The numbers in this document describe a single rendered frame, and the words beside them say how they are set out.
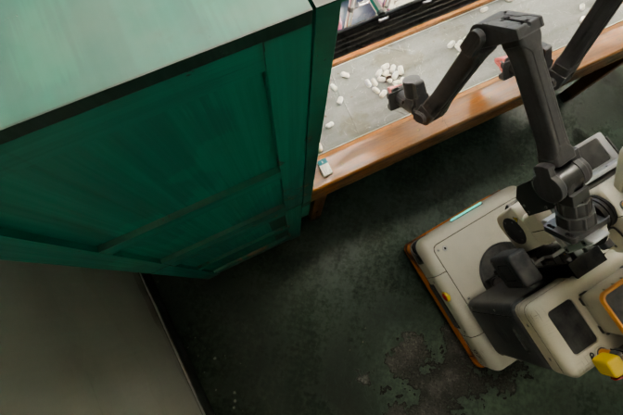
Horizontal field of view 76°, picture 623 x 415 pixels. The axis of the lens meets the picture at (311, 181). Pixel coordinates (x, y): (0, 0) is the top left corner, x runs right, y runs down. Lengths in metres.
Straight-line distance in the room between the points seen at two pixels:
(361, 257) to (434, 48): 1.09
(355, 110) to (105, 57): 1.20
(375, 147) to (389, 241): 0.83
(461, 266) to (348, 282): 0.57
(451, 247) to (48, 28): 1.78
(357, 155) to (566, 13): 1.10
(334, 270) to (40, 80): 1.84
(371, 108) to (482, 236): 0.86
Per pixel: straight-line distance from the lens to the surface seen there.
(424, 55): 1.72
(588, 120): 2.88
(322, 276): 2.13
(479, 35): 0.99
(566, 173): 1.07
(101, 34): 0.45
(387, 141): 1.49
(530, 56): 0.98
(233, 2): 0.43
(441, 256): 1.96
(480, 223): 2.05
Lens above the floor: 2.12
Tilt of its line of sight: 75 degrees down
